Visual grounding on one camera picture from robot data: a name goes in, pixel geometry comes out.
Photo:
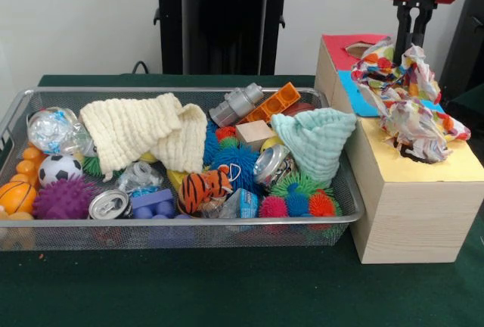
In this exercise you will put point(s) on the silver drink can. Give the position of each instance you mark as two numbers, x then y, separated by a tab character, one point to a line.
109	206

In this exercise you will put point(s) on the tiger plush toy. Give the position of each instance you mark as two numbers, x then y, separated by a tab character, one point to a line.
200	190

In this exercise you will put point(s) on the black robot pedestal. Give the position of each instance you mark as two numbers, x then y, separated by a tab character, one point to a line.
223	20

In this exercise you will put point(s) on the light blue muslin cloth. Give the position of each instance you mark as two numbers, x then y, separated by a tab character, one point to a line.
317	141

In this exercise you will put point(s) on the colourful printed paper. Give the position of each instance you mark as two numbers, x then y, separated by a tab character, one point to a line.
389	77
427	134

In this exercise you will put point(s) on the wooden box with three holes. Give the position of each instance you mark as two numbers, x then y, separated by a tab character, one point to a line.
416	221

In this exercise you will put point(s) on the black white soccer ball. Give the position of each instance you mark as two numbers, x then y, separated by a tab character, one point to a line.
58	170

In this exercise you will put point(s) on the orange toy basketball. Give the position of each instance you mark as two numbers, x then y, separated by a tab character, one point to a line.
15	196

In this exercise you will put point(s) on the green covered side table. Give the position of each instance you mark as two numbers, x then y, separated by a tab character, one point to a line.
472	103

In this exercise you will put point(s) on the purple toy brick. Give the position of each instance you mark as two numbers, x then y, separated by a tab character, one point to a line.
153	206

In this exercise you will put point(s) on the green spiky ball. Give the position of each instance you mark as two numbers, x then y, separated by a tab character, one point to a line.
287	187

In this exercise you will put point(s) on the purple knobbly ball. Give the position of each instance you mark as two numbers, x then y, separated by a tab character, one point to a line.
62	200

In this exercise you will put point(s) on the cream muslin cloth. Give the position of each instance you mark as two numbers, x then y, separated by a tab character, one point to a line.
132	130

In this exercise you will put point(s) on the crushed plastic water bottle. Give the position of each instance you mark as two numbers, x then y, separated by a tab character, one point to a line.
51	130

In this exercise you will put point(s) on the rainbow spiky caterpillar toy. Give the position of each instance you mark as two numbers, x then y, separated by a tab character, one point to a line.
298	204

